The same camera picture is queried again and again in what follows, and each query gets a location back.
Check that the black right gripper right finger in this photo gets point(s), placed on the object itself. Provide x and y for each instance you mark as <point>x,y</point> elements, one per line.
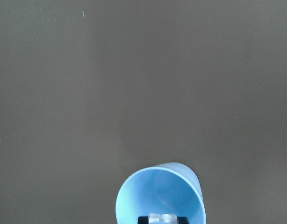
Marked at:
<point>182,220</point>

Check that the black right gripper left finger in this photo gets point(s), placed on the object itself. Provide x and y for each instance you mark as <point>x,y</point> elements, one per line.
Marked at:
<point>143,220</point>

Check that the clear ice cube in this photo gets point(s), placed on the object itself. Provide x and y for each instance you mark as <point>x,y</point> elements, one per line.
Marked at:
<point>154,218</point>

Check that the light blue plastic cup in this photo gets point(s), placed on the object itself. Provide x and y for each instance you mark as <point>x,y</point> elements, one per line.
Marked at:
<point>165,188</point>

